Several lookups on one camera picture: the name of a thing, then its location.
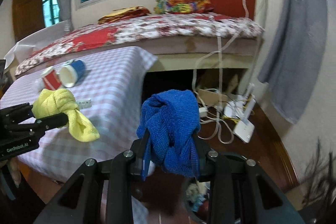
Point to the cream bed frame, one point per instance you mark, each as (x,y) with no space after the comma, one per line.
(178,61)

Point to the black plastic bucket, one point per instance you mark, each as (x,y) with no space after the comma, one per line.
(236,156)

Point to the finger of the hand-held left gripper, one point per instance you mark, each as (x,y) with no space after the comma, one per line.
(52,121)
(18,111)

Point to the wide grey curtain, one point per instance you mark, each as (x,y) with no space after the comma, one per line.
(296,29)

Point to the wooden door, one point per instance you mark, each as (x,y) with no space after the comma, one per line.
(26,16)

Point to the white modem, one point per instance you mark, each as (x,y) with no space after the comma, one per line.
(232,109)

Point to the colourful pillow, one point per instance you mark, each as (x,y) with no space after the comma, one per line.
(183,3)

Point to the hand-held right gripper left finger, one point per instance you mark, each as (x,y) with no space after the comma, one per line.
(136,153)

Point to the bed with floral cover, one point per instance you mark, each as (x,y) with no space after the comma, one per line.
(157,27)

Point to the white power strip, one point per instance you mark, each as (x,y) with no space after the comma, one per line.
(202,111)

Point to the checked tablecloth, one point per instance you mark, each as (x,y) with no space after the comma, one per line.
(113,82)

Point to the yellow red folded blanket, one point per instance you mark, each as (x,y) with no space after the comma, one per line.
(123,14)

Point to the white router with antennas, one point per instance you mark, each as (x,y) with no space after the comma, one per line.
(244,130)

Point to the yellow towel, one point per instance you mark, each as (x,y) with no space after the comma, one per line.
(56,102)

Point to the blue paper cup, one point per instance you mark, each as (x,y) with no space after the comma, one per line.
(77,67)

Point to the blue towel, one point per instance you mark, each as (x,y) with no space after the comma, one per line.
(170,119)

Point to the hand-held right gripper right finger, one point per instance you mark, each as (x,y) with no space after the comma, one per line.
(203,150)

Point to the cardboard box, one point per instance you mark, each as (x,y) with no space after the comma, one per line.
(210,96)

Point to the red paper cup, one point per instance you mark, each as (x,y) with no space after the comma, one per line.
(51,81)

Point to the white bed footboard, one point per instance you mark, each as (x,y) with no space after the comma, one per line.
(29,41)

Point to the small white paper slip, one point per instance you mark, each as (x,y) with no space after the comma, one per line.
(84,103)

